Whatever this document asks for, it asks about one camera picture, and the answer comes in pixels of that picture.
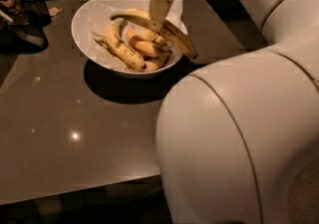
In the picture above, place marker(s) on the left yellow banana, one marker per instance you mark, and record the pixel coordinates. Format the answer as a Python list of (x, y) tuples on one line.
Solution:
[(113, 40)]

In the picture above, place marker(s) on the dark flat object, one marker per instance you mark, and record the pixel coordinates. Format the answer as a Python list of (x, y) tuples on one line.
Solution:
[(33, 39)]

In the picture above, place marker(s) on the small crumpled wrapper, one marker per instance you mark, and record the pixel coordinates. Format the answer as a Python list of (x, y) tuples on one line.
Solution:
[(54, 11)]

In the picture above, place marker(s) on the orange ripe banana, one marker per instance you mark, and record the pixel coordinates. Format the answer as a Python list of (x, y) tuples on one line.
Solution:
[(141, 45)]

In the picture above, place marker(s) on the long spotted yellow banana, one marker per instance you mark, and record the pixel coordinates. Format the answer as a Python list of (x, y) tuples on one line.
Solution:
[(169, 31)]

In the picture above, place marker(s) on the white bowl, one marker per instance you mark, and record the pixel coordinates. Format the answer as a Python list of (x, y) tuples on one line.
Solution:
[(78, 27)]

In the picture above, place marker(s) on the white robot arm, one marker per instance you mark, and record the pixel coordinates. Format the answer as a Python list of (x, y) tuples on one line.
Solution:
[(231, 136)]

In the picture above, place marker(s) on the white paper liner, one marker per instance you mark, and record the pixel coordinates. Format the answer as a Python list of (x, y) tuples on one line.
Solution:
[(99, 12)]

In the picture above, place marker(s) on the small bottom banana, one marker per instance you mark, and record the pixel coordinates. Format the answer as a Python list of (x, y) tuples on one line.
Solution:
[(153, 64)]

